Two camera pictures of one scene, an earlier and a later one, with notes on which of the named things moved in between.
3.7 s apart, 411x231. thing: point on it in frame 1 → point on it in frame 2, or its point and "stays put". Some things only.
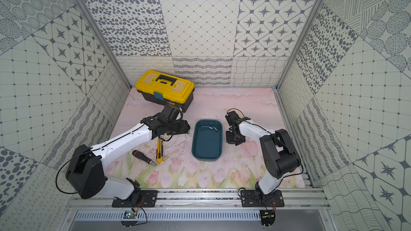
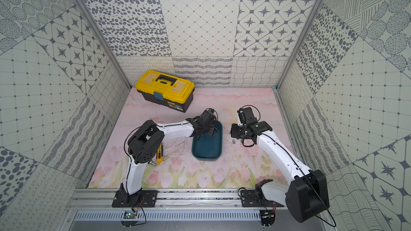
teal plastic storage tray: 207,140 stays put
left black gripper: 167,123 → 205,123
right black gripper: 230,141 → 234,131
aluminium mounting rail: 207,199 stays put
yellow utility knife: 159,151 stays put
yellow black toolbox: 164,88 stays put
